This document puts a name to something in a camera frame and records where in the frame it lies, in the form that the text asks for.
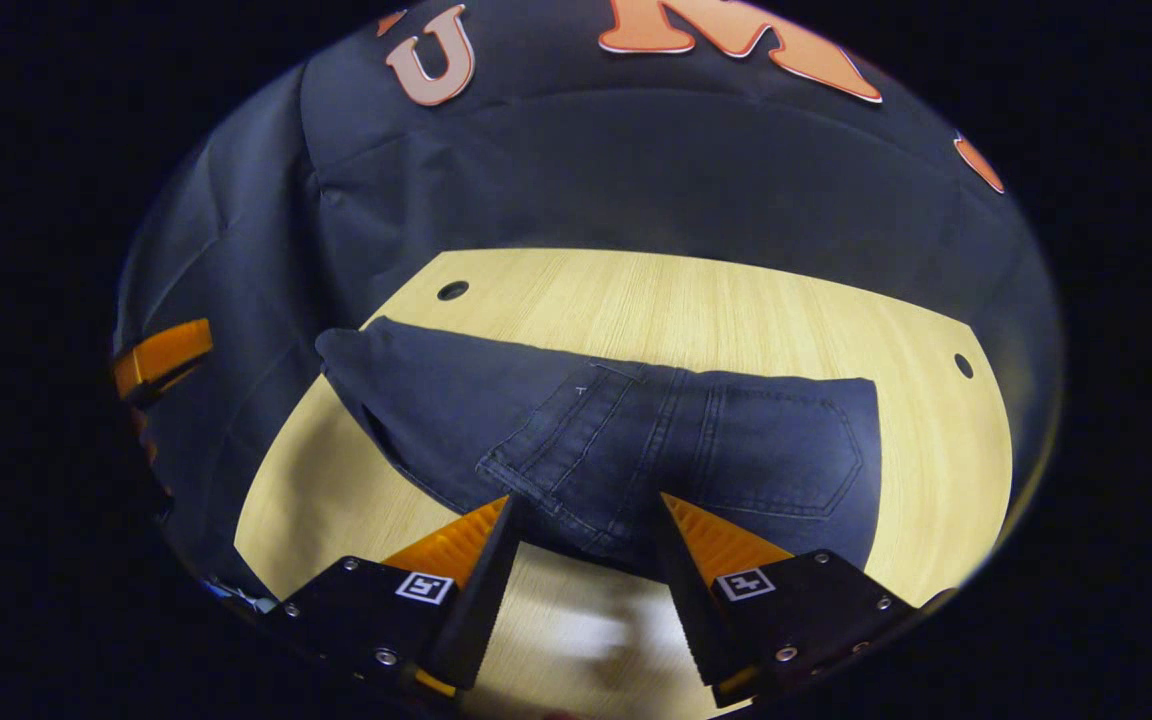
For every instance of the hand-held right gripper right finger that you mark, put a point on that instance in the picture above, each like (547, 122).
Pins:
(696, 610)

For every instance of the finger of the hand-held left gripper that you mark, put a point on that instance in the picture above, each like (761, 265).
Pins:
(161, 355)

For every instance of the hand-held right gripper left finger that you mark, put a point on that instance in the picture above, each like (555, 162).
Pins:
(481, 600)

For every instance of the dark blue jeans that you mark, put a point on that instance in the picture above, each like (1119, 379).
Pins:
(636, 440)

